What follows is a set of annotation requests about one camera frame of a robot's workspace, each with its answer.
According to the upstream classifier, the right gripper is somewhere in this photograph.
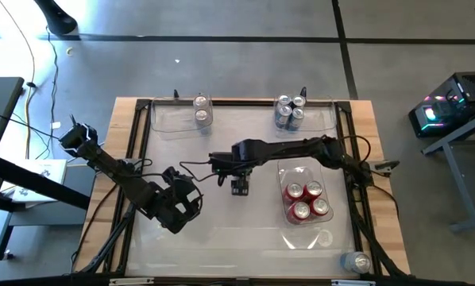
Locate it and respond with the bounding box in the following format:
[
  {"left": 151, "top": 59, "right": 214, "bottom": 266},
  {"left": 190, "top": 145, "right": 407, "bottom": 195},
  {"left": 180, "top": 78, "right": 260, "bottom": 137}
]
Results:
[{"left": 210, "top": 150, "right": 258, "bottom": 196}]

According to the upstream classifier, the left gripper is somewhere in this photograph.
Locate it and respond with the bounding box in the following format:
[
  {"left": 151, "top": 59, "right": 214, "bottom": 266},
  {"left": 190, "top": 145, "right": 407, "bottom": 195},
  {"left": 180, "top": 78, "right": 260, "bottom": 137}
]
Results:
[{"left": 152, "top": 168, "right": 203, "bottom": 234}]

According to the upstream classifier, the red Fanta soda can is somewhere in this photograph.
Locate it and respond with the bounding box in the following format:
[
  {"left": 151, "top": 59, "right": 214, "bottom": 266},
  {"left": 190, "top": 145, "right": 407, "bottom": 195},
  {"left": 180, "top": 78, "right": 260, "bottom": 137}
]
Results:
[
  {"left": 303, "top": 180, "right": 324, "bottom": 199},
  {"left": 284, "top": 181, "right": 305, "bottom": 202},
  {"left": 311, "top": 197, "right": 330, "bottom": 218},
  {"left": 288, "top": 201, "right": 311, "bottom": 222}
]

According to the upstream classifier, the clear plastic bin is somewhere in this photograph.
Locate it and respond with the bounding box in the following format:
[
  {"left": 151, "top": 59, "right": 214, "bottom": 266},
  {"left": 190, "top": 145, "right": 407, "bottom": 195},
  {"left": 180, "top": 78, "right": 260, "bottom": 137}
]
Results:
[
  {"left": 149, "top": 94, "right": 214, "bottom": 140},
  {"left": 276, "top": 157, "right": 334, "bottom": 226},
  {"left": 272, "top": 94, "right": 338, "bottom": 139}
]

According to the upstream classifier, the white printed cardboard box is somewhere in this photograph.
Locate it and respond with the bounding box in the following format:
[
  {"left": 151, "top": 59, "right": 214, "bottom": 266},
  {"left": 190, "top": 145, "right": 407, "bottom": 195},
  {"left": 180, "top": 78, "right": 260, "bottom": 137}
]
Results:
[{"left": 0, "top": 158, "right": 68, "bottom": 204}]

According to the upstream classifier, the grey metal stand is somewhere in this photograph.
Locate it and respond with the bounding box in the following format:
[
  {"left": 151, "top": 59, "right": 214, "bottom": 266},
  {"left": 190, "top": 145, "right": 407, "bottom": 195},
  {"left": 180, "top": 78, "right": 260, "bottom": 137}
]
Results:
[{"left": 421, "top": 109, "right": 475, "bottom": 234}]

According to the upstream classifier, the black floor stand foot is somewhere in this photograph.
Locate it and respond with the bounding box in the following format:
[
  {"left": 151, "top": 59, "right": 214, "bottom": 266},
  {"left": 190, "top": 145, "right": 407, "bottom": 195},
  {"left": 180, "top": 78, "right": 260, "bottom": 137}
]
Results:
[{"left": 33, "top": 0, "right": 79, "bottom": 36}]

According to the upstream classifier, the black RGB computer tower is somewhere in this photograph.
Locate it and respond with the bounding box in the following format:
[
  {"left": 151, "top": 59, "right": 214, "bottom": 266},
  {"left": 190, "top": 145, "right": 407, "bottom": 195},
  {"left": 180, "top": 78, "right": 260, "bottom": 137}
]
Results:
[{"left": 407, "top": 71, "right": 475, "bottom": 138}]

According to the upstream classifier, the black camera cable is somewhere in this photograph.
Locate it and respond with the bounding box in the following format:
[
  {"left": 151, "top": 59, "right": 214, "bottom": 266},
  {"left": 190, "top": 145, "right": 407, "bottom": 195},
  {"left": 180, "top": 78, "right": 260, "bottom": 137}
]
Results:
[{"left": 179, "top": 160, "right": 222, "bottom": 187}]

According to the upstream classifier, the silver metal bracket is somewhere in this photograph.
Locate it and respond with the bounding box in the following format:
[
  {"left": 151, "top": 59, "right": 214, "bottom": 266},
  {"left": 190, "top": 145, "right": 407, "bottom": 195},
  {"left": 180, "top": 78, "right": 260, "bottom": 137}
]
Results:
[
  {"left": 109, "top": 277, "right": 155, "bottom": 286},
  {"left": 331, "top": 279, "right": 377, "bottom": 286}
]

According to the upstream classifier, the black floor cable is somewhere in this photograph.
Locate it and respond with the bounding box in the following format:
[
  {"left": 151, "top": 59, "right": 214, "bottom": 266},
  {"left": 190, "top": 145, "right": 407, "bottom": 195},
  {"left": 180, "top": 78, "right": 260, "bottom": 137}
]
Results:
[{"left": 42, "top": 25, "right": 62, "bottom": 160}]

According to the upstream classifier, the yellow floor cable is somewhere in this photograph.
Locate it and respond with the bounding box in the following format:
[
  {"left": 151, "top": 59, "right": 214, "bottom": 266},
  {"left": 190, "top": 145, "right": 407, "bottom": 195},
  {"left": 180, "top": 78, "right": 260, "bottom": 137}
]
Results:
[{"left": 0, "top": 0, "right": 38, "bottom": 160}]

